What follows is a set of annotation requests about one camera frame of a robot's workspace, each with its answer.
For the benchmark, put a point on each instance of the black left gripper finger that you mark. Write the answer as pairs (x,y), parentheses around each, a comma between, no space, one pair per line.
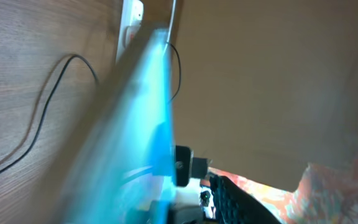
(233,205)

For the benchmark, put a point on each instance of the white power strip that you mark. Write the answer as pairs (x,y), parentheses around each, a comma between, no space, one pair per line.
(131,18)

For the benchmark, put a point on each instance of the Galaxy S25 smartphone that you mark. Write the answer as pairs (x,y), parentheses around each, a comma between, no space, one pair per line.
(118,165)

